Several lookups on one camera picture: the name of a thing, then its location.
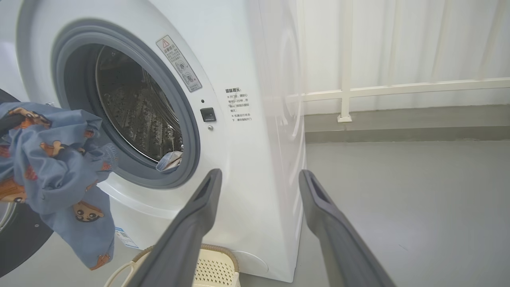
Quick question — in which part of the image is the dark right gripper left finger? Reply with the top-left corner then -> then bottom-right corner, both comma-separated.
127,169 -> 223,287

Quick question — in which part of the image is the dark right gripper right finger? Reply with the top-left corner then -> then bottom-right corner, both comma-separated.
299,169 -> 396,287

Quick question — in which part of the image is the cream garment with blue trim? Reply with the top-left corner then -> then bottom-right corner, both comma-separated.
155,151 -> 184,173

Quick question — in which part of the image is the blue cartoon print garment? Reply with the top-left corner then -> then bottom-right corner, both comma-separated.
0,102 -> 119,271

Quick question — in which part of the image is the white front-load washing machine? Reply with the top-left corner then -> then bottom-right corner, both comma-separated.
0,0 -> 307,283

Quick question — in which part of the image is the stainless steel washing machine drum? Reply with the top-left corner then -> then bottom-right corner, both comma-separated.
95,45 -> 184,164

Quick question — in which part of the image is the grey rubber door gasket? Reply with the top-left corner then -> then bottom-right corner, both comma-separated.
51,19 -> 201,189

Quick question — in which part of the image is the cream basket with brown rim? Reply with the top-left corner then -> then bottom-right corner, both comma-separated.
104,244 -> 241,287

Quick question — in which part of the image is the blue energy label sticker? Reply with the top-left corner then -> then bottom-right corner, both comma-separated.
115,227 -> 134,248

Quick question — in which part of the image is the round white filter cover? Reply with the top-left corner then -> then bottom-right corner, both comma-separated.
233,250 -> 269,275

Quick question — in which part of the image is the printed black text notice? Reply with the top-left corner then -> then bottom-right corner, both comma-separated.
224,88 -> 252,125

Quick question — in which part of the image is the grey warning sticker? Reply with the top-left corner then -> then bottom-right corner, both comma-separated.
156,35 -> 202,93

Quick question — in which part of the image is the white metal railing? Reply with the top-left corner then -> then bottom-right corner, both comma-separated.
301,0 -> 510,123

